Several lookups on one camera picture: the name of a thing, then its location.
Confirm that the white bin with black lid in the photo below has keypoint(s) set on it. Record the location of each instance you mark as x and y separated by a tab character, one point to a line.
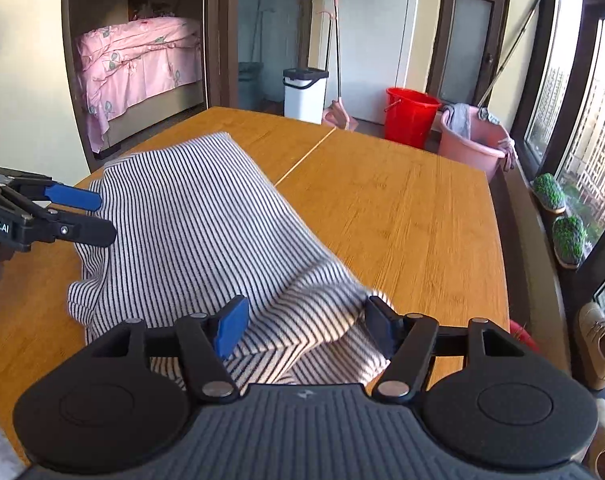
305	97

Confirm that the small blue-grey cloth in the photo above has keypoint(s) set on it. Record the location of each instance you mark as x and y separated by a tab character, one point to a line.
488	115

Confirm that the small pink cloth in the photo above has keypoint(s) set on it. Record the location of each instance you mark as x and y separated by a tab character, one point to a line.
507	152

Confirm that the red round object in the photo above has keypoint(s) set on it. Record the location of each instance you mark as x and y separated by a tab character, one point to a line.
523	337

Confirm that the grey cloth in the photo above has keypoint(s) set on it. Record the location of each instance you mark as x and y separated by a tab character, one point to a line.
460	120

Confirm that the pink broom and dustpan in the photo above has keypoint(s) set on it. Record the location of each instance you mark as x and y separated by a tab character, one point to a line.
338	112

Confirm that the pink plastic basin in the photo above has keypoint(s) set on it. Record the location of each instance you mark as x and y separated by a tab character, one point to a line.
470	152

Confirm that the black white striped sweater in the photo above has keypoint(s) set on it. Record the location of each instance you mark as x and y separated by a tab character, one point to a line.
192	230

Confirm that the red plastic bucket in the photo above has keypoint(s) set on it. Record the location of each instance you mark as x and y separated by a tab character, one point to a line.
410	117

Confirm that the brown framed glass door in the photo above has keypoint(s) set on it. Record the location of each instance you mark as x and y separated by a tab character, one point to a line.
470	40

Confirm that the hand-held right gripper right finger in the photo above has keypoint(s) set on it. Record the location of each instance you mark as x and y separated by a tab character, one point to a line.
382	330

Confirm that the metal mop pole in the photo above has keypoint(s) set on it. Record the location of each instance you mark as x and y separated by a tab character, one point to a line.
507	52

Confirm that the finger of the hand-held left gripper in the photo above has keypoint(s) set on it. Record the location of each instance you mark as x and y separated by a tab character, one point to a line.
87	232
75	197

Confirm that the green knitted slipper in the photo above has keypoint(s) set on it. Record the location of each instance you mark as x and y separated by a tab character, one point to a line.
549	192
569	240

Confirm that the bed with pink floral bedding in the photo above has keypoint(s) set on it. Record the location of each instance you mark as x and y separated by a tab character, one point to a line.
132	65

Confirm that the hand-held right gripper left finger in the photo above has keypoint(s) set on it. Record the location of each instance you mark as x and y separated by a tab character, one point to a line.
231	327

